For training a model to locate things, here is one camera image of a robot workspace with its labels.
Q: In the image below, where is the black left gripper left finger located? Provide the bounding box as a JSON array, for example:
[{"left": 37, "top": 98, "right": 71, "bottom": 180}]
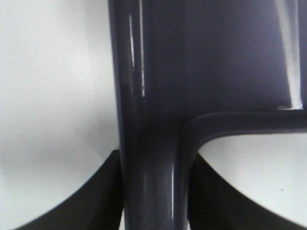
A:
[{"left": 20, "top": 150, "right": 124, "bottom": 230}]

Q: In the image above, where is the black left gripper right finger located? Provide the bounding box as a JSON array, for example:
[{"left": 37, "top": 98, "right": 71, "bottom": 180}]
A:
[{"left": 188, "top": 154, "right": 304, "bottom": 230}]

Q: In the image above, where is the purple plastic dustpan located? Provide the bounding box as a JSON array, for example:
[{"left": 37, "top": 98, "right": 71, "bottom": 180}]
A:
[{"left": 108, "top": 0, "right": 307, "bottom": 230}]

